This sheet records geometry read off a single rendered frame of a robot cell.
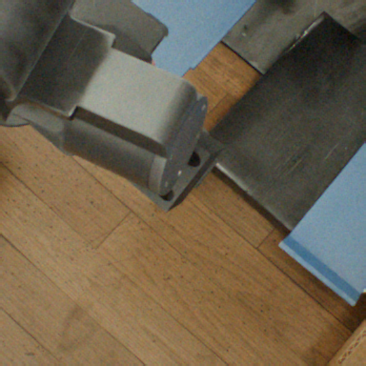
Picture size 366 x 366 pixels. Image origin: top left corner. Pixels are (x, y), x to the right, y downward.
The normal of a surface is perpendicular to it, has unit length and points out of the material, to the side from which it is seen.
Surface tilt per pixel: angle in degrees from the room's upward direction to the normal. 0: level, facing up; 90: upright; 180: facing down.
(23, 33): 48
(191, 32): 2
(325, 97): 0
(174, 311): 0
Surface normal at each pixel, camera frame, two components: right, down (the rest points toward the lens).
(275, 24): 0.06, -0.29
